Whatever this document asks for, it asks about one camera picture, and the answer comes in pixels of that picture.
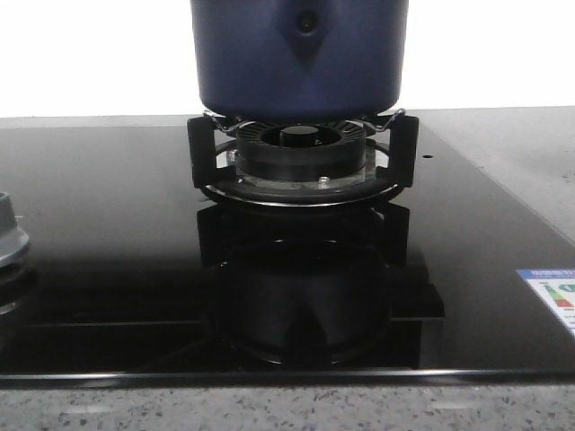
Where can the black pot support grate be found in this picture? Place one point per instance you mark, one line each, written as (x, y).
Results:
(213, 151)

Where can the black round gas burner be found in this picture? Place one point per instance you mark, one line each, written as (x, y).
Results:
(288, 157)

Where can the dark blue saucepan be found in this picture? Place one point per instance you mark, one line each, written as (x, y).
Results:
(299, 60)

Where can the black glass gas stove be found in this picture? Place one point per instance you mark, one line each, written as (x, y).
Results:
(134, 279)

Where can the silver stove control knob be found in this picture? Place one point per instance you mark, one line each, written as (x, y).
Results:
(14, 241)

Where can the energy rating label sticker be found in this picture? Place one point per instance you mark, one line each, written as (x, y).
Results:
(555, 287)

